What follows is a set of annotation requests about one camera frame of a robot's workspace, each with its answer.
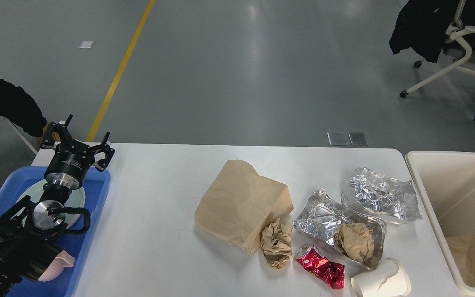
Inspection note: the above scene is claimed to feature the crushed red can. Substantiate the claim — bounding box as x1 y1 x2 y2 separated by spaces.
294 245 345 290

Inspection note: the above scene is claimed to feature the blue plastic tray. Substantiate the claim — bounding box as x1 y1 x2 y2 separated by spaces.
0 167 111 297

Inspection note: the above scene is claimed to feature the silver foil bag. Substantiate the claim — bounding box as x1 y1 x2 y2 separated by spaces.
292 188 387 270

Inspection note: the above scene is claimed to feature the black jacket on chair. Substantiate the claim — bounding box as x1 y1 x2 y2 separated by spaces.
389 0 465 63

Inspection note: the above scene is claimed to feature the white floor tag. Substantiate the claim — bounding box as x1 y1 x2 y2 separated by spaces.
79 40 95 49

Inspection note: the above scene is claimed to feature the pink mug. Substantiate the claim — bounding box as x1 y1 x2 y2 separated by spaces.
38 250 76 282

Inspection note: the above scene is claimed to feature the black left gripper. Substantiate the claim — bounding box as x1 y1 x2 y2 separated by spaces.
40 114 115 190

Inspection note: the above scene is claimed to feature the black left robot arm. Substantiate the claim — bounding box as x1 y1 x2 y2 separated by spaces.
0 115 115 297

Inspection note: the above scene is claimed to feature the beige plastic bin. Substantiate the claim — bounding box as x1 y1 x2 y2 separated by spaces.
405 151 475 297

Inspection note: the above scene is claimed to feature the white office chair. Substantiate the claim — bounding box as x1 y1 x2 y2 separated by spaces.
389 0 475 121

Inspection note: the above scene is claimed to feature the large brown paper bag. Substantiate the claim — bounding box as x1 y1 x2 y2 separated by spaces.
194 160 294 255

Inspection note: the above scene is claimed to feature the white paper cup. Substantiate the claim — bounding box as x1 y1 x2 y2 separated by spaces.
350 258 412 297

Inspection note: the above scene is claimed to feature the crumpled brown paper ball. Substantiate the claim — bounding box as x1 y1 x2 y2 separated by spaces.
260 218 293 269

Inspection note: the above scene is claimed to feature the crumpled paper in foil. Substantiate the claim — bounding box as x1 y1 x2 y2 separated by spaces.
334 223 374 263

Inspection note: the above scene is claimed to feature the left clear floor plate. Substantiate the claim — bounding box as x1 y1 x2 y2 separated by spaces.
327 132 348 146

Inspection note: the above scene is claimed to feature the person in black left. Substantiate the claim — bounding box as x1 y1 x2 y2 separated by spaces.
0 79 47 138

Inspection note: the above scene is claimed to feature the clear floor plate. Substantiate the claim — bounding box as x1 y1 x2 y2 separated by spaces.
327 132 348 146
348 132 369 146

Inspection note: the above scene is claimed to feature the right clear floor plate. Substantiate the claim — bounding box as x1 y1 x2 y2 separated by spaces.
348 132 369 146

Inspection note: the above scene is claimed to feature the tan boot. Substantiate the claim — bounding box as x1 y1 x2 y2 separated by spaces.
31 122 75 146

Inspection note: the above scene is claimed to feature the rear silver foil wrapper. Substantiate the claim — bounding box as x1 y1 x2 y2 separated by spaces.
341 167 422 224

